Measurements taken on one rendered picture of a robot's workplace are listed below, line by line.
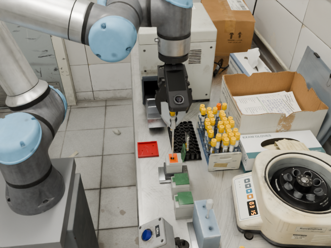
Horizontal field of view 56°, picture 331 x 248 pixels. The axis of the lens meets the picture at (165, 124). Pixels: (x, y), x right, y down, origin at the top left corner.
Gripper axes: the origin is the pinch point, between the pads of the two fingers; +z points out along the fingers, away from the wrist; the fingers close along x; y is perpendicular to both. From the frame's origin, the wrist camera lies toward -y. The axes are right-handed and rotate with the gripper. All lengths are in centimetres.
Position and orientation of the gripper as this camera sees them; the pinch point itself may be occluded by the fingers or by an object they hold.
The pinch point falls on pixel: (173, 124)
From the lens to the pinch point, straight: 83.3
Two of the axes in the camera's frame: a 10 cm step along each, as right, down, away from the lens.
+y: -0.9, -6.4, 7.7
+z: 0.0, 7.7, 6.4
